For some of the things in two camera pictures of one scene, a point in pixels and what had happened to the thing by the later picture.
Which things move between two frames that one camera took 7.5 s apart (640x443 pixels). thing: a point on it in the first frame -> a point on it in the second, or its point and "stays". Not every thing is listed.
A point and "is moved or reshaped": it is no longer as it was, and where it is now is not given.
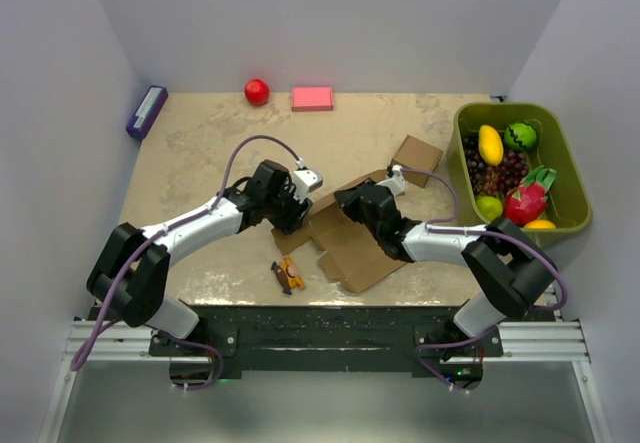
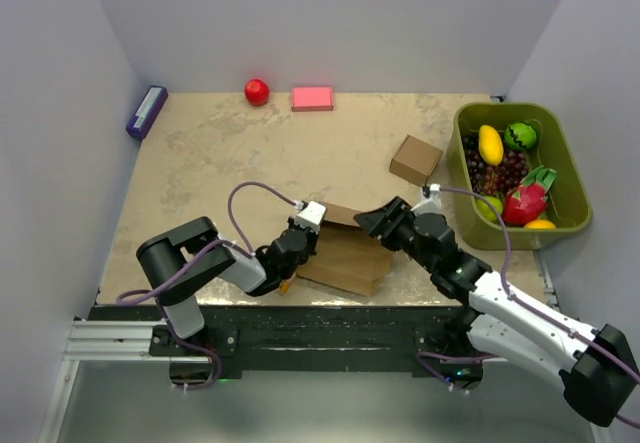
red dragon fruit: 526,202 stays
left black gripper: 297,213 -> 313,236
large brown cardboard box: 353,251 is moved or reshaped
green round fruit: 520,136 stays
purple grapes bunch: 493,180 stays
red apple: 256,92 stays
